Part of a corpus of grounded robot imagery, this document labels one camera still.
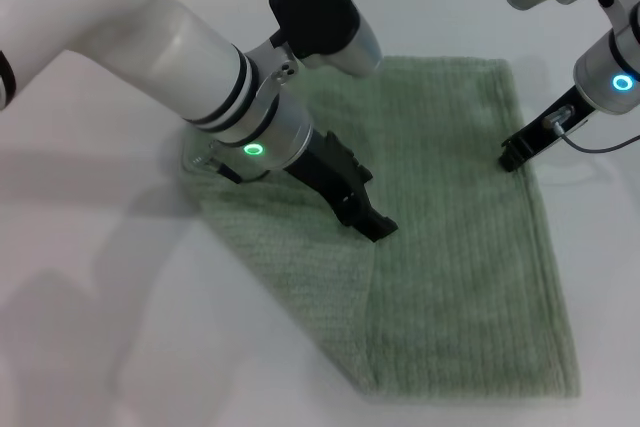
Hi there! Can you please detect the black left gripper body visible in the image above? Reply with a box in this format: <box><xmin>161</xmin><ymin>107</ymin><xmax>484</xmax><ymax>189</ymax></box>
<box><xmin>284</xmin><ymin>129</ymin><xmax>375</xmax><ymax>226</ymax></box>

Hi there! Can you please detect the green ribbed towel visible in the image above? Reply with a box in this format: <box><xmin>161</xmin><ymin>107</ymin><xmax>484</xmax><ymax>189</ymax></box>
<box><xmin>177</xmin><ymin>55</ymin><xmax>584</xmax><ymax>401</ymax></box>

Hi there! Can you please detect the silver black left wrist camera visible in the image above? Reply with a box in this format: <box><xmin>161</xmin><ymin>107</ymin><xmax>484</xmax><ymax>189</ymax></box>
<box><xmin>268</xmin><ymin>0</ymin><xmax>384</xmax><ymax>79</ymax></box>

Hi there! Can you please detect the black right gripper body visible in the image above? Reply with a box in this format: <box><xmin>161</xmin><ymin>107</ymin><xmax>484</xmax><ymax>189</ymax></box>
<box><xmin>508</xmin><ymin>85</ymin><xmax>597</xmax><ymax>159</ymax></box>

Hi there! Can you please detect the left gripper cable with plug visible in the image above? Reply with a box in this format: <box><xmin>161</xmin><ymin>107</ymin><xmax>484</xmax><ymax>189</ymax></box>
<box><xmin>192</xmin><ymin>140</ymin><xmax>242</xmax><ymax>184</ymax></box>

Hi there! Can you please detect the gripper cable with plug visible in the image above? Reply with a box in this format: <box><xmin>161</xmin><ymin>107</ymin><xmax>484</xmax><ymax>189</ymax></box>
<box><xmin>541</xmin><ymin>104</ymin><xmax>640</xmax><ymax>153</ymax></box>
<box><xmin>192</xmin><ymin>140</ymin><xmax>242</xmax><ymax>184</ymax></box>

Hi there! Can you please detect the right gripper cable with plug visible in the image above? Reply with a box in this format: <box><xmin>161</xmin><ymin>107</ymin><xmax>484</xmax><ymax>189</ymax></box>
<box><xmin>541</xmin><ymin>104</ymin><xmax>640</xmax><ymax>153</ymax></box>

